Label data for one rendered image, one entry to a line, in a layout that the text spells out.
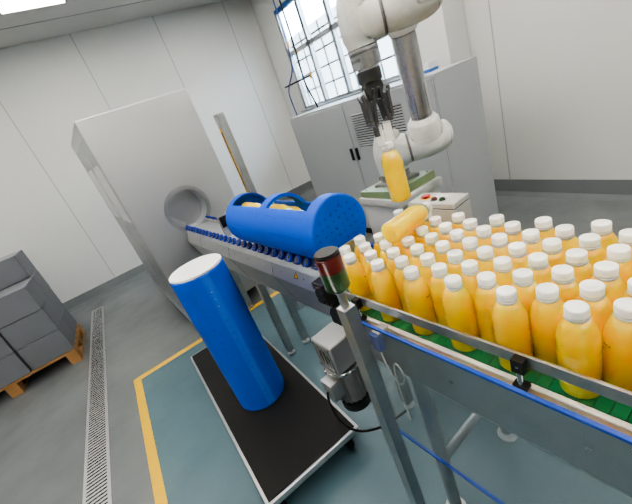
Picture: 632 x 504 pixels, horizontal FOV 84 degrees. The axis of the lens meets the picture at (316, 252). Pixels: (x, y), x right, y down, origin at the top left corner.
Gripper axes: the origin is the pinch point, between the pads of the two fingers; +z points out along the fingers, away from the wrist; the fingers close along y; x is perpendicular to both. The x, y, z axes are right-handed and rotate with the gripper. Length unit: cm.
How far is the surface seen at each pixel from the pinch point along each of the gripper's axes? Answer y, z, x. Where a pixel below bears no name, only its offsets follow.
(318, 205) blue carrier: 18.8, 17.7, -23.2
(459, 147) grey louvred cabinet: -156, 53, -79
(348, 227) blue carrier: 9.3, 31.8, -22.3
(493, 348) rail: 34, 43, 48
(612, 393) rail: 34, 43, 69
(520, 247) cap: 12, 29, 45
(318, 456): 60, 125, -30
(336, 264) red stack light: 49, 17, 23
